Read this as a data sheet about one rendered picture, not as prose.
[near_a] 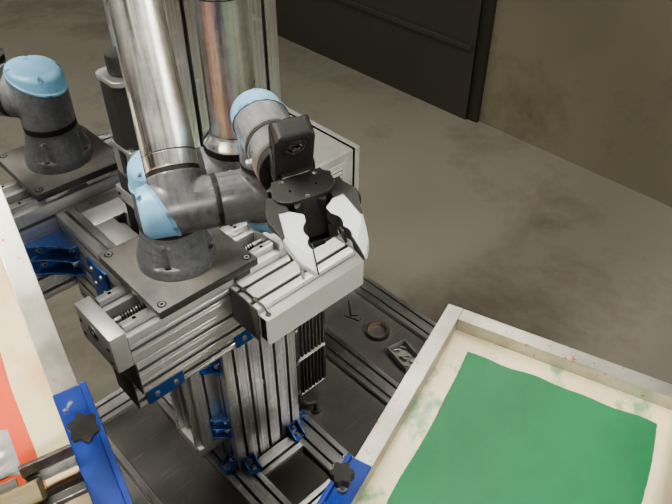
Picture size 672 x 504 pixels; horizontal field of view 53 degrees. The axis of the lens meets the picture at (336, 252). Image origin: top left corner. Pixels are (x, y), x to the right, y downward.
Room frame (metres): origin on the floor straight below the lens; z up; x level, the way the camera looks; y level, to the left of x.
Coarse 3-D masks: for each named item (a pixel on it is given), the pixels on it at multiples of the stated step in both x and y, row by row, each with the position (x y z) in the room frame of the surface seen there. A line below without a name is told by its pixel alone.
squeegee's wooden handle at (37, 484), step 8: (32, 480) 0.49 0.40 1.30; (40, 480) 0.51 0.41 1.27; (16, 488) 0.48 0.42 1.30; (24, 488) 0.48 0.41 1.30; (32, 488) 0.48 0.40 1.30; (40, 488) 0.49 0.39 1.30; (0, 496) 0.47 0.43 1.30; (8, 496) 0.47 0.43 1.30; (16, 496) 0.47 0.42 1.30; (24, 496) 0.47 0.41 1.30; (32, 496) 0.48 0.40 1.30; (40, 496) 0.48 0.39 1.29
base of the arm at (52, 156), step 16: (64, 128) 1.33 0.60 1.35; (80, 128) 1.38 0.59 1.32; (32, 144) 1.31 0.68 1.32; (48, 144) 1.31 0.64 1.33; (64, 144) 1.32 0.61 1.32; (80, 144) 1.35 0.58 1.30; (32, 160) 1.30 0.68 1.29; (48, 160) 1.31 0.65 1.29; (64, 160) 1.30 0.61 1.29; (80, 160) 1.33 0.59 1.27
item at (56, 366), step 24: (0, 192) 0.90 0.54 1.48; (0, 216) 0.86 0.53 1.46; (0, 240) 0.83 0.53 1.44; (24, 264) 0.80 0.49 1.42; (24, 288) 0.77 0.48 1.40; (24, 312) 0.74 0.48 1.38; (48, 312) 0.74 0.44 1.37; (48, 336) 0.71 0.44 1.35; (48, 360) 0.68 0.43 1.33; (72, 384) 0.65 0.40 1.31
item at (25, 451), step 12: (0, 360) 0.69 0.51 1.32; (0, 372) 0.67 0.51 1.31; (0, 384) 0.66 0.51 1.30; (0, 396) 0.64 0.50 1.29; (12, 396) 0.64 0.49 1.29; (0, 408) 0.63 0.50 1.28; (12, 408) 0.63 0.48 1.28; (0, 420) 0.61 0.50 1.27; (12, 420) 0.61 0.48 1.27; (12, 432) 0.60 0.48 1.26; (24, 432) 0.60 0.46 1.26; (24, 444) 0.59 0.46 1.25; (24, 456) 0.57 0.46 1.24; (36, 456) 0.57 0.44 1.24; (0, 480) 0.54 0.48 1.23; (24, 480) 0.54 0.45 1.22
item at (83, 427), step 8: (80, 416) 0.57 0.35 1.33; (88, 416) 0.58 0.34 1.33; (72, 424) 0.56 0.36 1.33; (80, 424) 0.57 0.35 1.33; (88, 424) 0.57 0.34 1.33; (96, 424) 0.57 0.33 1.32; (72, 432) 0.55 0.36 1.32; (80, 432) 0.56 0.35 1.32; (88, 432) 0.56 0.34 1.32; (96, 432) 0.56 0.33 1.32; (72, 440) 0.55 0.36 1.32; (80, 440) 0.55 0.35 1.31; (88, 440) 0.55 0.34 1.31
